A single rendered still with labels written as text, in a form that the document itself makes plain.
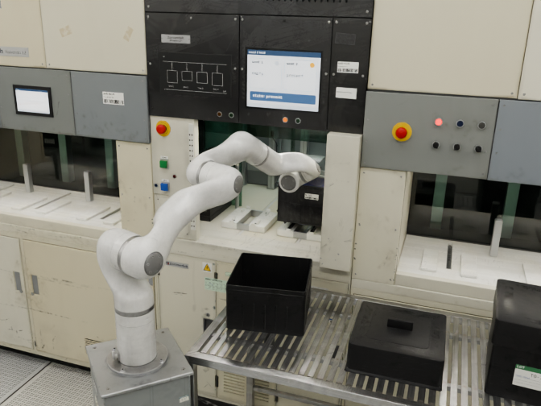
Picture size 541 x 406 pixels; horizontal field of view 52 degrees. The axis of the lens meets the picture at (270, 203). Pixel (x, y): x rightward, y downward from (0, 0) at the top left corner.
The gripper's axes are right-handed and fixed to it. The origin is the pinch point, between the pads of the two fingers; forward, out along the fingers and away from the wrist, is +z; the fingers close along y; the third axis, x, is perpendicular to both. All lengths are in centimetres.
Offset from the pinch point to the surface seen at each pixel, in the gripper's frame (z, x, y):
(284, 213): -10.2, -21.1, -7.3
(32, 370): -33, -119, -135
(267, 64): -30, 44, -10
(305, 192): -10.3, -10.3, 1.7
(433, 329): -65, -33, 60
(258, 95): -30.0, 32.6, -13.7
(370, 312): -62, -33, 39
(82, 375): -28, -119, -109
